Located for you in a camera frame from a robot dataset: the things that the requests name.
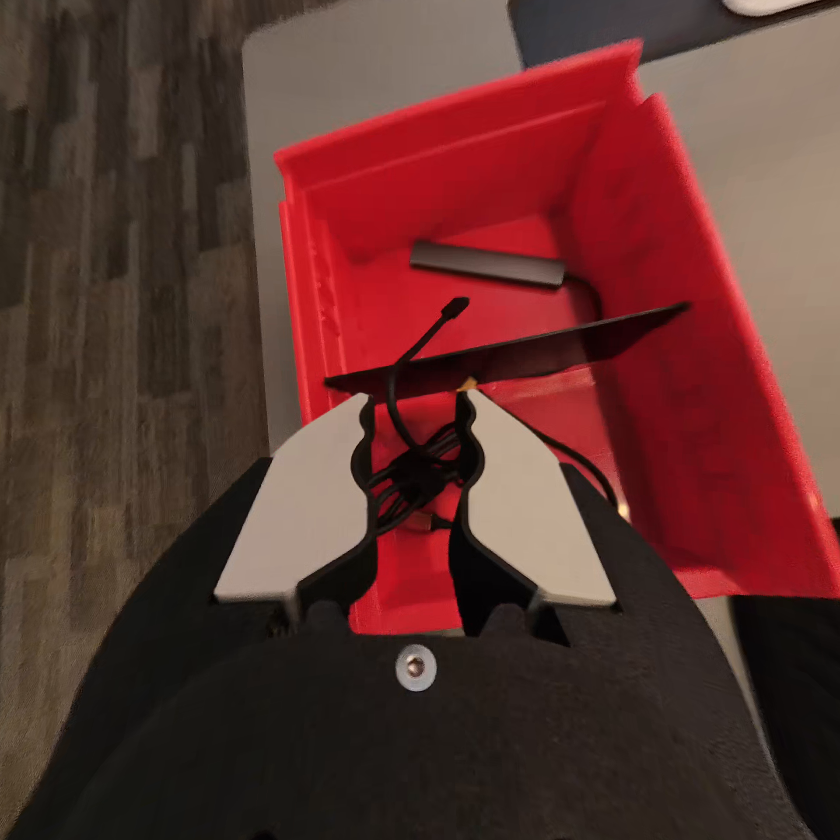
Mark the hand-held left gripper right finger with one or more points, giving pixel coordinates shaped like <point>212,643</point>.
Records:
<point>525,512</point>

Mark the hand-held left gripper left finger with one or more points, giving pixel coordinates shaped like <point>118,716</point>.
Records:
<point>308,499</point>

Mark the red plastic bin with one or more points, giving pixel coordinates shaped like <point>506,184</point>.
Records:
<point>656,328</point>

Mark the grey usb hub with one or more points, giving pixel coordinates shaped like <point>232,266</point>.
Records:
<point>485,262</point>

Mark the black bin divider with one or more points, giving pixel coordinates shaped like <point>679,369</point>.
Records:
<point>558,348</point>

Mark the dark cloth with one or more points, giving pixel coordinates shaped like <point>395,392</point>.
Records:
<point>794,689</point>

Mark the black desk mat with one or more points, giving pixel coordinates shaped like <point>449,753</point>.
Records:
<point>590,26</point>

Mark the white flat object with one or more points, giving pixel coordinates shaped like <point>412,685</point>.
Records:
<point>768,5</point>

